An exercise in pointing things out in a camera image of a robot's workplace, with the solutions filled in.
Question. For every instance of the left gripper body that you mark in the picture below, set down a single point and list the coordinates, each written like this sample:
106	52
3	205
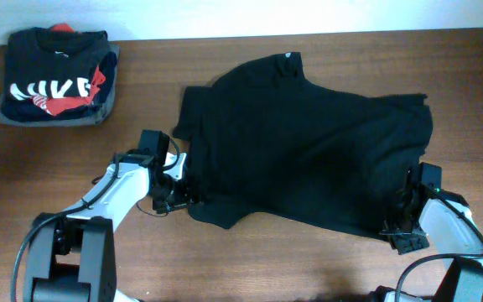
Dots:
173	192

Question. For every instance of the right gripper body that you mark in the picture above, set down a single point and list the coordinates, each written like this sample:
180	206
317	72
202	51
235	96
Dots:
404	235

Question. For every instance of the black t-shirt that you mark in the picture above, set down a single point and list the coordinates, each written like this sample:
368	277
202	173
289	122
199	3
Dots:
263	138

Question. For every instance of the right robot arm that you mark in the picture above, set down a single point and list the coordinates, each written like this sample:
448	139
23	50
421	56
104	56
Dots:
427	216

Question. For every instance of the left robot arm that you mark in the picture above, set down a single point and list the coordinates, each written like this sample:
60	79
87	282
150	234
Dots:
70	255

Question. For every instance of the grey folded shirt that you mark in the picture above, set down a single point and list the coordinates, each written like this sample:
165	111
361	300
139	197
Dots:
103	113

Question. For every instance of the red folded shirt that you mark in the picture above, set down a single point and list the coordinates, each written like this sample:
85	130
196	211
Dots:
67	100

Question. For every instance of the navy folded shirt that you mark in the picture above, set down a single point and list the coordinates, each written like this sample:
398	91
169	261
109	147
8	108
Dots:
36	114

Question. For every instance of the black Nike folded shirt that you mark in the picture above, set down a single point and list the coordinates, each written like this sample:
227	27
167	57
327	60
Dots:
16	65

